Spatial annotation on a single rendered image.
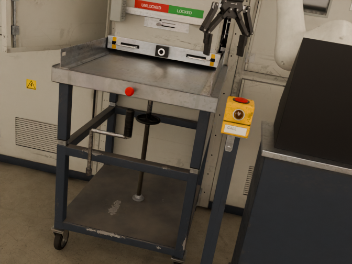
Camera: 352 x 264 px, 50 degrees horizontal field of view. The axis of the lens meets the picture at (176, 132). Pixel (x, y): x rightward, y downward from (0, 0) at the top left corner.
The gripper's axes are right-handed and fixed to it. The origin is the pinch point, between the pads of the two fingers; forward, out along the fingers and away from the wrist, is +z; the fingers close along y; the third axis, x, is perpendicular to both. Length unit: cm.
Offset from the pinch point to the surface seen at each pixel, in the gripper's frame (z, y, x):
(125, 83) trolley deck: 15.6, 27.3, -18.2
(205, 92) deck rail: 15.0, 3.0, -3.1
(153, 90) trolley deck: 16.7, 19.1, -11.8
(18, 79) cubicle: 42, 53, -121
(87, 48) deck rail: 10, 32, -52
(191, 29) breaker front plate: -1.4, -14.0, -47.5
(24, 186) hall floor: 98, 54, -97
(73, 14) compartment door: 0, 32, -80
